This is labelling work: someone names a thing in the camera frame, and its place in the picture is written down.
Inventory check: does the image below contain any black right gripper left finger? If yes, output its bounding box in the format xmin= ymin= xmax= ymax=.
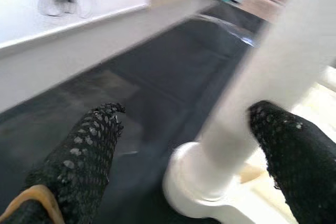
xmin=0 ymin=102 xmax=127 ymax=224

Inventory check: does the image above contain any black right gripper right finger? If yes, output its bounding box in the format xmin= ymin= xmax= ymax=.
xmin=248 ymin=100 xmax=336 ymax=224

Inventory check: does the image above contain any white plastic table leg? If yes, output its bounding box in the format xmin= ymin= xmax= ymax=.
xmin=201 ymin=0 xmax=336 ymax=176

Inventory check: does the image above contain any white plastic children table top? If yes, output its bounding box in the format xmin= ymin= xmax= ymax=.
xmin=162 ymin=66 xmax=336 ymax=224

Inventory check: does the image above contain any black tablecloth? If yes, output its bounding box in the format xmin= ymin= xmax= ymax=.
xmin=0 ymin=5 xmax=266 ymax=224

